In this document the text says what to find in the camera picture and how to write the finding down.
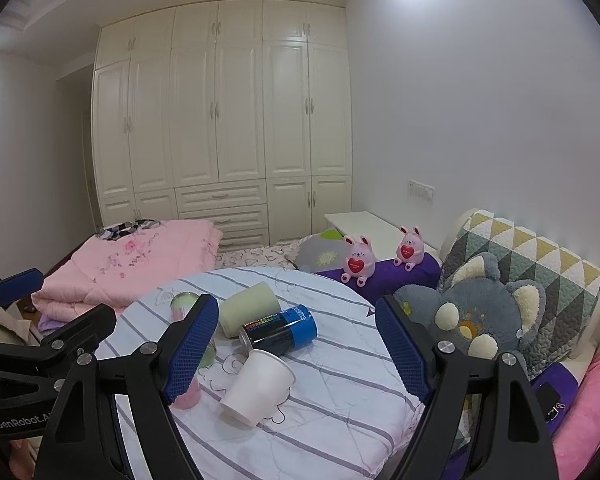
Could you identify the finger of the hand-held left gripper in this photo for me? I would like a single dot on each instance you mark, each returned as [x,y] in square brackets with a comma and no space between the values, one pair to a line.
[79,327]
[17,286]

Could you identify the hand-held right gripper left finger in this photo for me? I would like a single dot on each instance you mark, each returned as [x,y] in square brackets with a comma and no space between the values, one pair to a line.
[189,350]

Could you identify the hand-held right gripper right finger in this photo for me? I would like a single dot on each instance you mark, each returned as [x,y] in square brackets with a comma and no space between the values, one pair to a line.
[405,355]

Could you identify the white paper cup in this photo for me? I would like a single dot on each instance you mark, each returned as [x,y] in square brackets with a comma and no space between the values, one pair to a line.
[257,385]

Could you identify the pale green cup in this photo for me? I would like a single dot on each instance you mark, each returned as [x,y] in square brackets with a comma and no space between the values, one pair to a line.
[247,307]

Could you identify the lilac cloth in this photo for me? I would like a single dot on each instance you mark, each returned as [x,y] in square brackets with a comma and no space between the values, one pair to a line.
[49,322]

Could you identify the beige cloth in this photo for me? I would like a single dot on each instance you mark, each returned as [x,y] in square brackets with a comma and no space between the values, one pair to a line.
[9,327]

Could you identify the pink floral quilt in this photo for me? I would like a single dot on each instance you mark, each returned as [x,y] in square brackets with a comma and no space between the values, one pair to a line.
[129,270]

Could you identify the purple cushion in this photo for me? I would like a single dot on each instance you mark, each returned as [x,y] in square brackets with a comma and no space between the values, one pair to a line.
[385,277]

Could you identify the grey cat plush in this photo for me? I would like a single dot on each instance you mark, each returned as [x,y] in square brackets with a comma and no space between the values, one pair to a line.
[480,305]

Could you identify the white striped quilt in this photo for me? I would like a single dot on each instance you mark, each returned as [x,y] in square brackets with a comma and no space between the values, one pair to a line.
[330,410]

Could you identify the blue metal can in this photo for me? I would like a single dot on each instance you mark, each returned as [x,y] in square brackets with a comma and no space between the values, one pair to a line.
[290,332]

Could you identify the pink bunny plush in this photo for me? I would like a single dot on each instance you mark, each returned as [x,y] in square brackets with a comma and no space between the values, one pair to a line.
[408,250]
[358,260]

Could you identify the dark patterned garment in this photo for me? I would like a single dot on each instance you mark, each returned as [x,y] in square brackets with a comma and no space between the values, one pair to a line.
[124,227]

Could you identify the heart printed bedsheet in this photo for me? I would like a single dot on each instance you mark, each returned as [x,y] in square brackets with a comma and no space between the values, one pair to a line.
[250,257]

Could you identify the grey green pillow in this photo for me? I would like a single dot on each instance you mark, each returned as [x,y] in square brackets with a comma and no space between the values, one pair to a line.
[315,255]

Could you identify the white nightstand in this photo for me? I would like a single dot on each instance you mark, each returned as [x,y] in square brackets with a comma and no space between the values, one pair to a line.
[365,222]

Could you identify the triangle patterned quilted cover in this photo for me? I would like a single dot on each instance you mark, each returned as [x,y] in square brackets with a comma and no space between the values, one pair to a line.
[545,260]

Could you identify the purple cloth with black tag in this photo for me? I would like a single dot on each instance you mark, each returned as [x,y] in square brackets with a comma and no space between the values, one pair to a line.
[572,385]

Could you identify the pink plush blanket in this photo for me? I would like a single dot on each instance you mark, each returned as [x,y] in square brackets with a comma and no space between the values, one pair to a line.
[595,400]

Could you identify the cream wardrobe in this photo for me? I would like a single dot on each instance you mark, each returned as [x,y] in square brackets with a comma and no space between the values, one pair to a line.
[240,110]

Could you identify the wall switch panel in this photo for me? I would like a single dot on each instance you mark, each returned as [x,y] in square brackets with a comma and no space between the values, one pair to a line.
[421,190]

